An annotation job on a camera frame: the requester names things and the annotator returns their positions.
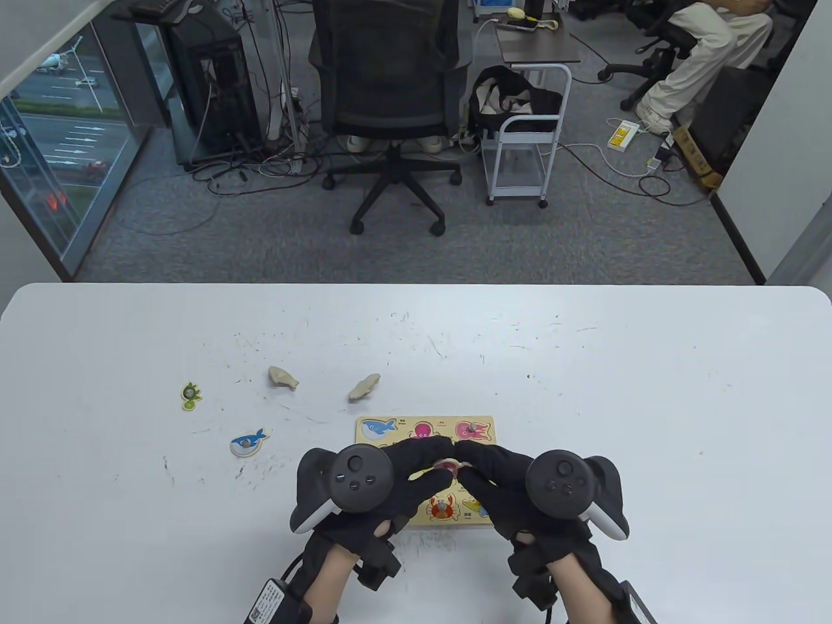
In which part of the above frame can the person's left hand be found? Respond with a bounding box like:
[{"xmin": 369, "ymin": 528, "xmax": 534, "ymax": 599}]
[{"xmin": 305, "ymin": 437, "xmax": 456, "ymax": 591}]

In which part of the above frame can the black grey hand controller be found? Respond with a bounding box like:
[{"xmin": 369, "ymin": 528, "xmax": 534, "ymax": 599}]
[
  {"xmin": 289, "ymin": 445, "xmax": 395, "ymax": 535},
  {"xmin": 525, "ymin": 450, "xmax": 631, "ymax": 540}
]

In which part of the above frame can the tangle of floor cables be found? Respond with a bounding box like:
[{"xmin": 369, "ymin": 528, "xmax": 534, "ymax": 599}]
[{"xmin": 184, "ymin": 127, "xmax": 326, "ymax": 196}]

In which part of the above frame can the white yellow power strip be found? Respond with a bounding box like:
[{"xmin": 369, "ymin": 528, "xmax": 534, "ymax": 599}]
[{"xmin": 607, "ymin": 120, "xmax": 642, "ymax": 153}]

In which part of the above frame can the blue white puzzle piece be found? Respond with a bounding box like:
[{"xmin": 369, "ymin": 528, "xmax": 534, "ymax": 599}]
[{"xmin": 230, "ymin": 428, "xmax": 270, "ymax": 458}]

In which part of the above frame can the person's left forearm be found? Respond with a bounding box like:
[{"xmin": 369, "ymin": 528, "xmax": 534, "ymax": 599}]
[{"xmin": 302, "ymin": 546, "xmax": 365, "ymax": 624}]

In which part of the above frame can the black floor cable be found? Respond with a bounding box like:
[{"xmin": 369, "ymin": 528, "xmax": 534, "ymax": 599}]
[{"xmin": 559, "ymin": 146, "xmax": 716, "ymax": 207}]

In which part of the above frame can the glass window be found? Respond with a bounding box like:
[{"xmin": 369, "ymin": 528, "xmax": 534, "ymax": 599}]
[{"xmin": 0, "ymin": 16, "xmax": 154, "ymax": 281}]

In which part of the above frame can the white metal desk leg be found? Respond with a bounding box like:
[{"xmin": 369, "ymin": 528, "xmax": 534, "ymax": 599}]
[{"xmin": 272, "ymin": 0, "xmax": 307, "ymax": 174}]

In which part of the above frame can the black bag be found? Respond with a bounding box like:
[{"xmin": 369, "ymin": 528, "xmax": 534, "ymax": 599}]
[{"xmin": 468, "ymin": 65, "xmax": 565, "ymax": 140}]

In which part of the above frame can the black swivel chair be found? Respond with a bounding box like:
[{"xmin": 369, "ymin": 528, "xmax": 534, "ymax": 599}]
[{"xmin": 597, "ymin": 0, "xmax": 697, "ymax": 112}]

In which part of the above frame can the dark brown side table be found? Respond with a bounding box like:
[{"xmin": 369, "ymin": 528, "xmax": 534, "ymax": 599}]
[{"xmin": 496, "ymin": 14, "xmax": 581, "ymax": 66}]

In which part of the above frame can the black computer tower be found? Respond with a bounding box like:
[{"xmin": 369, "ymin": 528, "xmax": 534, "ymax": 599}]
[{"xmin": 168, "ymin": 12, "xmax": 264, "ymax": 164}]

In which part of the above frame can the wooden sea animal puzzle frame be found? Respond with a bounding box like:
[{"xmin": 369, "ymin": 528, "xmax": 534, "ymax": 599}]
[{"xmin": 356, "ymin": 416, "xmax": 505, "ymax": 528}]

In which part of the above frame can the black keyboard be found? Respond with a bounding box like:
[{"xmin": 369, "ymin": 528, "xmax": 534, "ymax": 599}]
[{"xmin": 129, "ymin": 0, "xmax": 196, "ymax": 25}]

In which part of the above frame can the black mesh office chair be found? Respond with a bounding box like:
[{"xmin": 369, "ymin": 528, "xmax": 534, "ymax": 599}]
[{"xmin": 308, "ymin": 0, "xmax": 473, "ymax": 237}]

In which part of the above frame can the person's right forearm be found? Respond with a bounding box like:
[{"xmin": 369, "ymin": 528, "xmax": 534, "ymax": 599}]
[{"xmin": 549, "ymin": 552, "xmax": 625, "ymax": 624}]

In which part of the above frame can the white rolling cart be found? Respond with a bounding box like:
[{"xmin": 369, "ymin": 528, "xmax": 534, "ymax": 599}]
[{"xmin": 484, "ymin": 63, "xmax": 573, "ymax": 209}]

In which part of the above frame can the cardboard box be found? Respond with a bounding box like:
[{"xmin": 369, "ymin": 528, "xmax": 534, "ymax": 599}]
[{"xmin": 672, "ymin": 123, "xmax": 724, "ymax": 191}]

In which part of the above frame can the black cabinet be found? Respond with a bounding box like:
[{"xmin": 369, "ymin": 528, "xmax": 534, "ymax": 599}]
[{"xmin": 688, "ymin": 65, "xmax": 778, "ymax": 176}]

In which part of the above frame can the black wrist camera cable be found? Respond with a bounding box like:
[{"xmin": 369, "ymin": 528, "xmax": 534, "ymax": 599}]
[{"xmin": 276, "ymin": 552, "xmax": 309, "ymax": 586}]

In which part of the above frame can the person's right hand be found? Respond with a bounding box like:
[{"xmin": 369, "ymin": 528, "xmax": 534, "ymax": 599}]
[{"xmin": 454, "ymin": 444, "xmax": 595, "ymax": 610}]

